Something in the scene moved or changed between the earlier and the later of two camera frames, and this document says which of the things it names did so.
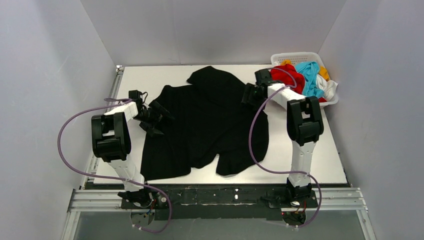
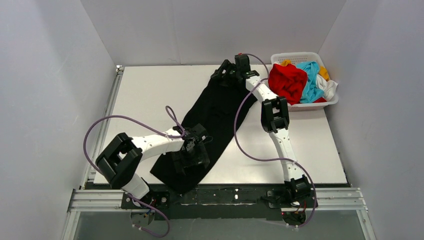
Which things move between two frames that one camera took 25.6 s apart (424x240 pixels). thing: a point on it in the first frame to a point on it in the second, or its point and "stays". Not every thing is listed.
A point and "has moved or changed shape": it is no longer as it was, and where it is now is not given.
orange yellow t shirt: [323, 71] stays
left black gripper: [154, 117] to [191, 156]
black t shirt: [209, 118] has moved or changed shape
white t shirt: [329, 87] stays
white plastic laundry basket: [298, 58] stays
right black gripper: [248, 93] to [226, 72]
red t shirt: [286, 74] stays
